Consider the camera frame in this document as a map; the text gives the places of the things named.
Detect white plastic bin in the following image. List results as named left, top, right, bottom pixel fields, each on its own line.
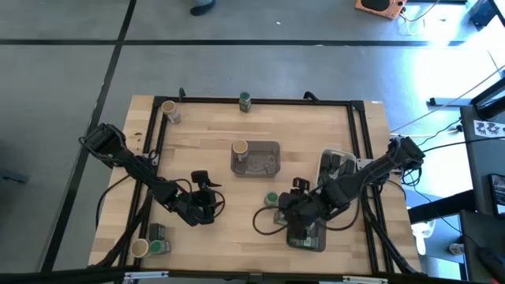
left=317, top=147, right=358, bottom=187

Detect person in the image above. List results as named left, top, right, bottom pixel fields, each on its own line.
left=189, top=0, right=217, bottom=17

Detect yellow cable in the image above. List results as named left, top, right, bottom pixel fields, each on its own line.
left=389, top=65, right=505, bottom=138

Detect grey translucent plastic bin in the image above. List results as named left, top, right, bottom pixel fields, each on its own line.
left=230, top=140, right=282, bottom=178
left=284, top=212, right=329, bottom=253

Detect black cable bundle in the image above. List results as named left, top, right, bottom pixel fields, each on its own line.
left=390, top=118, right=465, bottom=189

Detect dark chair base leg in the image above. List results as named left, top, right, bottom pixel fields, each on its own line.
left=0, top=168, right=31, bottom=185

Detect white sheet black marks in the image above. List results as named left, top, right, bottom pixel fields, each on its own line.
left=473, top=119, right=505, bottom=139

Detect black monitor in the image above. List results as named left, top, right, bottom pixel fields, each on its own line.
left=469, top=77, right=505, bottom=119

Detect dark grey desk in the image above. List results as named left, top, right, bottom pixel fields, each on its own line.
left=459, top=104, right=505, bottom=216
left=459, top=208, right=505, bottom=284

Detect dark blue box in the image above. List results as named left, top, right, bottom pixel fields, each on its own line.
left=467, top=0, right=499, bottom=29

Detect beige cup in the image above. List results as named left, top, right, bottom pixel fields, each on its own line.
left=130, top=237, right=150, bottom=258
left=160, top=99, right=182, bottom=125

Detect black aluminium table frame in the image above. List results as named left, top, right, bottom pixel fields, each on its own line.
left=0, top=94, right=505, bottom=284

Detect orange box with black disc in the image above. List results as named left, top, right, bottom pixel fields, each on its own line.
left=353, top=0, right=408, bottom=20

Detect black smartphone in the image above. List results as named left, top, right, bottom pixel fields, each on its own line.
left=488, top=172, right=505, bottom=220

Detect beige cup at top left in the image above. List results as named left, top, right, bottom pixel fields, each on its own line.
left=160, top=99, right=182, bottom=125

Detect black floor stand bar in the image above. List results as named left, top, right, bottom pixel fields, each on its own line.
left=428, top=96, right=474, bottom=107

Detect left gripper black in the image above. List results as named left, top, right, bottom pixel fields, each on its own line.
left=174, top=170, right=223, bottom=227

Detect white plastic device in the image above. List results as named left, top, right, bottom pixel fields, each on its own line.
left=410, top=219, right=437, bottom=256

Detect silver metal bracket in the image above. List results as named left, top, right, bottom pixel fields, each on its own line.
left=124, top=271, right=170, bottom=282
left=342, top=275, right=390, bottom=284

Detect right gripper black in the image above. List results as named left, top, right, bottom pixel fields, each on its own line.
left=277, top=177, right=329, bottom=240

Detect gold-lidded glass seasoning jar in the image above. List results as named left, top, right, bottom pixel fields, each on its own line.
left=231, top=139, right=250, bottom=163

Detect beige cup at bottom left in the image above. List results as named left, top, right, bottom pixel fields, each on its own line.
left=130, top=237, right=150, bottom=258

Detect black desk leg beam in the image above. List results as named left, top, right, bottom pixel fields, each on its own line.
left=407, top=189, right=477, bottom=225

